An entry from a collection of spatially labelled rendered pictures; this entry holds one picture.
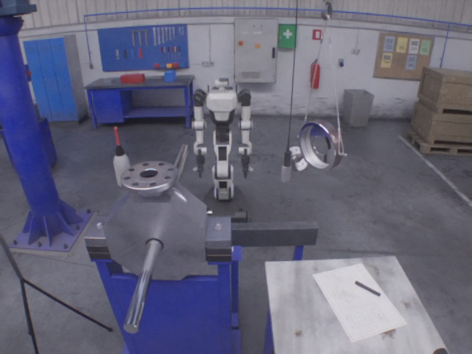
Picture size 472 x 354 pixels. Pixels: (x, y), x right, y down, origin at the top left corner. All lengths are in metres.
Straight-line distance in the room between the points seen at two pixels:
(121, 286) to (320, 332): 1.07
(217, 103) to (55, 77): 4.63
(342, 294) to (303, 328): 0.29
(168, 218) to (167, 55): 5.34
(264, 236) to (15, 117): 2.33
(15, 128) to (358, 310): 2.95
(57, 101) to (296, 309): 6.36
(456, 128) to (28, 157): 6.07
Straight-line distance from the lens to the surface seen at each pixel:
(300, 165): 2.55
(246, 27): 6.08
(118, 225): 1.53
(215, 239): 1.51
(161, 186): 1.34
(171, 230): 1.48
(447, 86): 5.80
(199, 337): 2.15
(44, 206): 3.50
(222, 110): 2.91
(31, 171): 3.33
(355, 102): 6.40
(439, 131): 5.99
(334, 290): 1.66
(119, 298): 1.95
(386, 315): 1.64
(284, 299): 1.58
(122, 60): 6.83
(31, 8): 3.01
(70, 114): 7.07
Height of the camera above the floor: 2.08
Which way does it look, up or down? 29 degrees down
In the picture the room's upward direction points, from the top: straight up
